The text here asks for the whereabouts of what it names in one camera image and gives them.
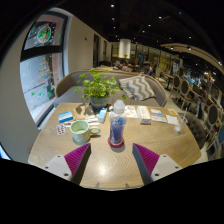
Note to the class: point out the clear plastic cup with straw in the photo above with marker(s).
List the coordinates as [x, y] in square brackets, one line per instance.
[180, 125]

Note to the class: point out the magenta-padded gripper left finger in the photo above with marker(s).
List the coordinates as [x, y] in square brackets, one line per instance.
[77, 159]

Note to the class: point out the small blue white carton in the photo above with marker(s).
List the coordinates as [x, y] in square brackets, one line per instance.
[102, 115]

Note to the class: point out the green potted plant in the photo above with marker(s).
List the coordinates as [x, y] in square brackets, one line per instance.
[98, 86]

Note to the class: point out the white round column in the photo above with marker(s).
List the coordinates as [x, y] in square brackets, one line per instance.
[124, 48]

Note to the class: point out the small yellow card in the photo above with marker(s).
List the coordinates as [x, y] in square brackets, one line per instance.
[173, 112]

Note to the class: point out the christmas tree window decal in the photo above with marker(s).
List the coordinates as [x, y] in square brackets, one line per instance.
[45, 68]

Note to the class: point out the pale green mug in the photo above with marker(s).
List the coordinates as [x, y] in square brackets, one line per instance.
[80, 131]

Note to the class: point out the round wreath window decal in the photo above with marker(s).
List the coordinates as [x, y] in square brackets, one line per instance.
[43, 34]

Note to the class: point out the dark-framed window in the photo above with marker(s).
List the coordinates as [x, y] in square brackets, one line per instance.
[40, 80]

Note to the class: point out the printed white leaflet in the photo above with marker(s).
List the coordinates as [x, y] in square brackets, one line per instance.
[131, 111]

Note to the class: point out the grey tufted armchair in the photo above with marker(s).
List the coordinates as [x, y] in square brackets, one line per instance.
[196, 128]

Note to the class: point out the group of ceiling lights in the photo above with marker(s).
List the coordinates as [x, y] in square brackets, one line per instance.
[160, 17]

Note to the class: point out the grey curved sofa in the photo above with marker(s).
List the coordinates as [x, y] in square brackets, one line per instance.
[66, 86]

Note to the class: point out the white blue-striped packet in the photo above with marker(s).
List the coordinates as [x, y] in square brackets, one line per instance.
[155, 112]

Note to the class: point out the orange white medicine box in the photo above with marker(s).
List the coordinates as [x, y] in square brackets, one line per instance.
[144, 115]

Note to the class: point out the flat round red coaster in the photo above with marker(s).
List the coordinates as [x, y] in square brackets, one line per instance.
[111, 144]

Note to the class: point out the clear blue-label drink bottle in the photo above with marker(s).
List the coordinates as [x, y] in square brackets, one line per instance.
[117, 128]

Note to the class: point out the group of round-back chairs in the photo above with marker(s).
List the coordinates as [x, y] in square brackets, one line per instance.
[213, 113]

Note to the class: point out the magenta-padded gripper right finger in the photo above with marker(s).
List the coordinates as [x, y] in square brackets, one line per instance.
[146, 159]

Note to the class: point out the pill blister pack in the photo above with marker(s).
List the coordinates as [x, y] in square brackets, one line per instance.
[61, 129]

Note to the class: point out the white green ointment tube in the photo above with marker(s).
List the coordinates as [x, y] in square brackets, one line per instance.
[91, 119]

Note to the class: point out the flat blue white box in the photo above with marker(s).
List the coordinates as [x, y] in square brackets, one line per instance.
[65, 117]

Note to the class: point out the white paper napkin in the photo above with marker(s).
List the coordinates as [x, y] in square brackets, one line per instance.
[172, 120]

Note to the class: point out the person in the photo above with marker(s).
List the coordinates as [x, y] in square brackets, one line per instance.
[123, 65]
[147, 68]

